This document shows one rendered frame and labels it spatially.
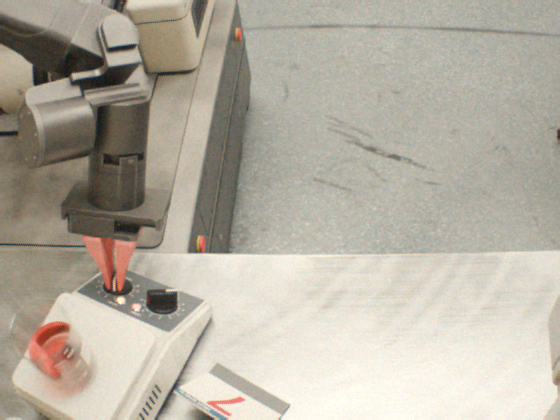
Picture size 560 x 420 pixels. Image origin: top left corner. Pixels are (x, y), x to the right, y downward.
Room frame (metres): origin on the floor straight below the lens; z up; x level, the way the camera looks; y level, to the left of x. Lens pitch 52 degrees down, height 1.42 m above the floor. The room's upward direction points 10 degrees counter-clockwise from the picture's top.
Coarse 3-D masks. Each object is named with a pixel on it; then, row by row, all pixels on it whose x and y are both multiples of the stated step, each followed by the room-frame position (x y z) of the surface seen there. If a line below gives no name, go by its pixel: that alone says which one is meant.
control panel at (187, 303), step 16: (128, 272) 0.44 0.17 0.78; (80, 288) 0.41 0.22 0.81; (96, 288) 0.41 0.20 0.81; (144, 288) 0.41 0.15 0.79; (160, 288) 0.41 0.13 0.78; (112, 304) 0.38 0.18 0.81; (128, 304) 0.39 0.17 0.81; (144, 304) 0.39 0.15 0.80; (192, 304) 0.39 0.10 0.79; (144, 320) 0.36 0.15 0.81; (160, 320) 0.36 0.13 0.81; (176, 320) 0.36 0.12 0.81
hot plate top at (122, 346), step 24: (72, 312) 0.37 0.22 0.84; (96, 312) 0.36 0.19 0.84; (96, 336) 0.34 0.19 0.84; (120, 336) 0.33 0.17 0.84; (144, 336) 0.33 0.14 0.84; (120, 360) 0.31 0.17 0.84; (144, 360) 0.30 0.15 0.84; (24, 384) 0.29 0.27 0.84; (96, 384) 0.28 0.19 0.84; (120, 384) 0.28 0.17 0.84; (72, 408) 0.26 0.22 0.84; (96, 408) 0.26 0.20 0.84
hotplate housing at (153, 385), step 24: (120, 312) 0.37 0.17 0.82; (192, 312) 0.37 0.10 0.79; (168, 336) 0.34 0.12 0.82; (192, 336) 0.35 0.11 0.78; (168, 360) 0.32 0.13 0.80; (144, 384) 0.29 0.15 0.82; (168, 384) 0.31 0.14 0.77; (48, 408) 0.27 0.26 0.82; (120, 408) 0.26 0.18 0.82; (144, 408) 0.27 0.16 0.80
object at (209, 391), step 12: (192, 384) 0.30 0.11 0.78; (204, 384) 0.30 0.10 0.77; (216, 384) 0.31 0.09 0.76; (204, 396) 0.29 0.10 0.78; (216, 396) 0.29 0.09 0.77; (228, 396) 0.29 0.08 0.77; (240, 396) 0.29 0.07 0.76; (216, 408) 0.27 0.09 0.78; (228, 408) 0.27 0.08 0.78; (240, 408) 0.27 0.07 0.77; (252, 408) 0.27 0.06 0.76
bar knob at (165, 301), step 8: (152, 296) 0.39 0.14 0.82; (160, 296) 0.39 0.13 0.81; (168, 296) 0.39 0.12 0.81; (176, 296) 0.39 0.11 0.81; (152, 304) 0.38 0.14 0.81; (160, 304) 0.38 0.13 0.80; (168, 304) 0.38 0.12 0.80; (176, 304) 0.38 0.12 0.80; (160, 312) 0.37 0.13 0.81; (168, 312) 0.37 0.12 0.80
